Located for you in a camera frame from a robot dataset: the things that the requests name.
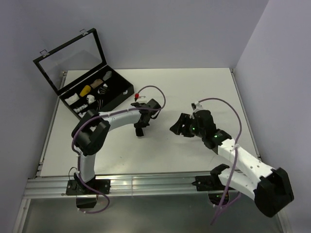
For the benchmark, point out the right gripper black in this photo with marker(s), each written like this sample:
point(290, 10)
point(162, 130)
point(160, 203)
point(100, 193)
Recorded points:
point(184, 119)

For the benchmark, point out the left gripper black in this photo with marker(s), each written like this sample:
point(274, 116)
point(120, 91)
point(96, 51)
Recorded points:
point(140, 125)

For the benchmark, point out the black ankle sock white cuff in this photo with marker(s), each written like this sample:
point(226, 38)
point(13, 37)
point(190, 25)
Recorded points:
point(139, 132)

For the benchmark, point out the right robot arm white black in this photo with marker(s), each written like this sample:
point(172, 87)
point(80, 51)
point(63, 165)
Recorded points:
point(268, 187)

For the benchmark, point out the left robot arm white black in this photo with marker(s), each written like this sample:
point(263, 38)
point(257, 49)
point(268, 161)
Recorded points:
point(89, 135)

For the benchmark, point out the black white striped rolled sock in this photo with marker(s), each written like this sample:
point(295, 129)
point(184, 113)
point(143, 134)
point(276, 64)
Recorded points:
point(103, 89)

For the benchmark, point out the white grey rolled sock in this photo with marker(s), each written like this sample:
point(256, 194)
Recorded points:
point(90, 99)

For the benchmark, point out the white black patterned rolled sock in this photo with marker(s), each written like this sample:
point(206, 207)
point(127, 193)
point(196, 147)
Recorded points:
point(80, 108)

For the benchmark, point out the tan rolled sock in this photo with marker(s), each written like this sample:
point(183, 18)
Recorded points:
point(96, 83)

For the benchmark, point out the white crumpled sock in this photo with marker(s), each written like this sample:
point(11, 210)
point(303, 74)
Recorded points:
point(82, 115)

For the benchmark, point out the yellow rolled sock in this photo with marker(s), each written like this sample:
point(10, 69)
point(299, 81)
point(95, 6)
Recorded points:
point(85, 91)

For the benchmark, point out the black display case with lid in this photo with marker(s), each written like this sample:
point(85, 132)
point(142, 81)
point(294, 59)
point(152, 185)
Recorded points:
point(71, 66)

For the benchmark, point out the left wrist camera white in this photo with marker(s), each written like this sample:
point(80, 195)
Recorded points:
point(139, 98)

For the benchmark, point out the aluminium frame rail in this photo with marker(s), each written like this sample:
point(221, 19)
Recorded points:
point(120, 185)

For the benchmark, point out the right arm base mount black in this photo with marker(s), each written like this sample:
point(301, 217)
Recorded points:
point(211, 184)

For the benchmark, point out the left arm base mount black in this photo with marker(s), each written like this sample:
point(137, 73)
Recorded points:
point(86, 198)

